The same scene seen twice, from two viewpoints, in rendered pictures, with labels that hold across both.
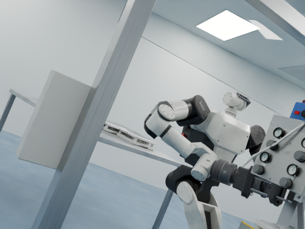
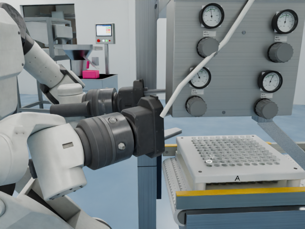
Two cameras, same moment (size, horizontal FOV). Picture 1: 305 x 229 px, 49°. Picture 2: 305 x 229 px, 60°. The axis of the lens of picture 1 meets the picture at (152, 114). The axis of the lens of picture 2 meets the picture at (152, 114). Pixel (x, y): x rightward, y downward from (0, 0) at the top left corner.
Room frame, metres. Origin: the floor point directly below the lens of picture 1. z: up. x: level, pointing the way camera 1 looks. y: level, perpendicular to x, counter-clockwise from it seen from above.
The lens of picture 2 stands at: (1.06, 0.01, 1.13)
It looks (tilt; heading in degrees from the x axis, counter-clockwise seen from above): 15 degrees down; 295
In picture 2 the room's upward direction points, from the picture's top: straight up
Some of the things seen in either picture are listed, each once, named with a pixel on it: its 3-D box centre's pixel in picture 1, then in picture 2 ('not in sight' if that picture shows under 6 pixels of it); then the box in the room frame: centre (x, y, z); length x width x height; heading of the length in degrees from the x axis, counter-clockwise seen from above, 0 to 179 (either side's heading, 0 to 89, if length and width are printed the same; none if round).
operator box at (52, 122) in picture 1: (63, 122); not in sight; (0.97, 0.23, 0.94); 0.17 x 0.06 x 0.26; 118
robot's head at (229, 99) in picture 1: (233, 103); not in sight; (1.69, -0.36, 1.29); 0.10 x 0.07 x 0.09; 119
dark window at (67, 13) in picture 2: not in sight; (51, 31); (5.68, -4.64, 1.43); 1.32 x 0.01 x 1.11; 14
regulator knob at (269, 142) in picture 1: (272, 143); (208, 44); (1.16, -0.42, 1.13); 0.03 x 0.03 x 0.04; 28
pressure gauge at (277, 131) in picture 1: (278, 132); (211, 16); (1.16, -0.43, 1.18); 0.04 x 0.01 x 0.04; 28
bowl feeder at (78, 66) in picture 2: not in sight; (83, 60); (3.23, -2.66, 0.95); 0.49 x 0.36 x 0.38; 14
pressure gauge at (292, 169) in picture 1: (292, 170); (269, 81); (1.07, -0.48, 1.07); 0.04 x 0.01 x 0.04; 28
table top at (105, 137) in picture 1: (92, 126); not in sight; (3.06, 0.46, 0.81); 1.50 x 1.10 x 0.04; 42
